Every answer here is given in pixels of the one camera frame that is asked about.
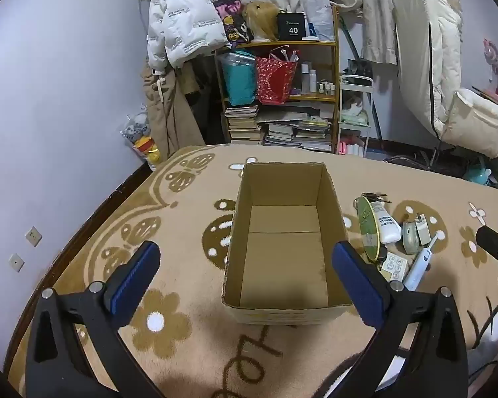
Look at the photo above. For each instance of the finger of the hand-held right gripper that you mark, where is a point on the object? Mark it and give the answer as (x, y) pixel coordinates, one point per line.
(496, 253)

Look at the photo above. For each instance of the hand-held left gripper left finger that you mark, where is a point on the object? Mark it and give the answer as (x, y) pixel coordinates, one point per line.
(132, 284)

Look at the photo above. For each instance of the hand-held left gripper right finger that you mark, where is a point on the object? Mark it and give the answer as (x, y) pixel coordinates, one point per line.
(357, 288)

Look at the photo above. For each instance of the small white remote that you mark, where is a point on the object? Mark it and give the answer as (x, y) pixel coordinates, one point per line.
(394, 267)

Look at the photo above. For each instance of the light blue power bank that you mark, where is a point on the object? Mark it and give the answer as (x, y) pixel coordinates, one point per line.
(415, 271)

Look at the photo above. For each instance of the yellow oval mirror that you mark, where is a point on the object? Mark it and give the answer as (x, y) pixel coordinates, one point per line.
(369, 228)

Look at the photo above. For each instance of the white remote control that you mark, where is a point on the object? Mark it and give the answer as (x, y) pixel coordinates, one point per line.
(388, 226)

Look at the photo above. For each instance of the grey computer mouse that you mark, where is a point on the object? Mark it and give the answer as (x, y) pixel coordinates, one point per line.
(408, 240)

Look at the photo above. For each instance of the white charger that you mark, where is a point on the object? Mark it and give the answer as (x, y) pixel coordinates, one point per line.
(421, 230)

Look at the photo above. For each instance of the cardboard box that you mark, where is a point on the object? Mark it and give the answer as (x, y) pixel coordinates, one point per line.
(282, 257)

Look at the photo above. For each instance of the bunch of keys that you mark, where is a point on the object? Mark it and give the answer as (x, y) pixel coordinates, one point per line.
(373, 197)

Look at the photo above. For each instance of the small black object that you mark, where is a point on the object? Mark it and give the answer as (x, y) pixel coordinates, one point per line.
(382, 253)

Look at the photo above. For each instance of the teal plastic pot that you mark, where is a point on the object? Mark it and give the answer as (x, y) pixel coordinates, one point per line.
(477, 174)

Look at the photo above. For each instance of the beige printed blanket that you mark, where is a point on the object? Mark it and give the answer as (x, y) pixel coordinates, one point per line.
(191, 224)

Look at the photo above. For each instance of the metal chair base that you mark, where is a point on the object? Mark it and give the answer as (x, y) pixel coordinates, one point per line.
(411, 161)

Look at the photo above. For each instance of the pink bottles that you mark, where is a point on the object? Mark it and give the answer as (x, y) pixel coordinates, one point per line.
(350, 149)

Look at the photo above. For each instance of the bag of plush toys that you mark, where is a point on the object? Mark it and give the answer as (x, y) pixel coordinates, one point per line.
(143, 141)

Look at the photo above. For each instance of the pile of books and papers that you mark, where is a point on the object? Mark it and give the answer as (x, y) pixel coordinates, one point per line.
(298, 130)

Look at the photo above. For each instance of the beige coat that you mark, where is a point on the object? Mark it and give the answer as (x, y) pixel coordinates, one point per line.
(170, 120)

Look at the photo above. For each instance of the pink and white ornament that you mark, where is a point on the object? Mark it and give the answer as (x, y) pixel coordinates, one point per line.
(491, 56)

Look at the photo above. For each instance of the pale green packets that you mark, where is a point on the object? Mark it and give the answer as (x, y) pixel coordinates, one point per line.
(355, 114)

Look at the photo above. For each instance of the cream padded folding chair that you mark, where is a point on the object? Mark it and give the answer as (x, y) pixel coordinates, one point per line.
(440, 49)

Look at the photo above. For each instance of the stack of books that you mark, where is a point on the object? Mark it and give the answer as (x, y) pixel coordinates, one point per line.
(242, 126)

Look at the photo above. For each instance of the row of small jars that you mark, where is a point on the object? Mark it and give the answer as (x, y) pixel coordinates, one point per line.
(327, 88)

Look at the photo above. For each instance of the white trolley cart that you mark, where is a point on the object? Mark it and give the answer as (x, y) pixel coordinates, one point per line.
(357, 78)

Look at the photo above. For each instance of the white cosmetic bottle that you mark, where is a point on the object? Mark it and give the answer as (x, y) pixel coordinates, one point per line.
(312, 81)
(305, 76)

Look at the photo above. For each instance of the red gift bag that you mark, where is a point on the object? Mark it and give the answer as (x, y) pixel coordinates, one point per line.
(276, 81)

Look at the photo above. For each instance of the teal bag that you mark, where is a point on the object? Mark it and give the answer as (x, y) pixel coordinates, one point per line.
(240, 83)

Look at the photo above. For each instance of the cream curtain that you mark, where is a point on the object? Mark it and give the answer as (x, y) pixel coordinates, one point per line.
(377, 29)

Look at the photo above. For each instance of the wooden shelf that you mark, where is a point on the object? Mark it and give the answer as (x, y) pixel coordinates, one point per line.
(274, 44)

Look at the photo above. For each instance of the black box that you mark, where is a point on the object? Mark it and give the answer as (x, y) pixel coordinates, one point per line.
(291, 27)

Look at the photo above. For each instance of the white puffer jacket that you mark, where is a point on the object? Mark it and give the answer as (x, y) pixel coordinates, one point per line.
(178, 16)

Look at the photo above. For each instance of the white plastic bag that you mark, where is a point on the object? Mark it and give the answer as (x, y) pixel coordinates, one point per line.
(317, 8)

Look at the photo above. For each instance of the blond wig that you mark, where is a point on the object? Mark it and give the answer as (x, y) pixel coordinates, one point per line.
(263, 20)

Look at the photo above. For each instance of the pink and black printed bag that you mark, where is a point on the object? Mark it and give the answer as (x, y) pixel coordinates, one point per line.
(230, 16)

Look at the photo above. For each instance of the white wall socket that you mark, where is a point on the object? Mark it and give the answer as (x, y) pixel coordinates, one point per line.
(15, 262)
(33, 236)

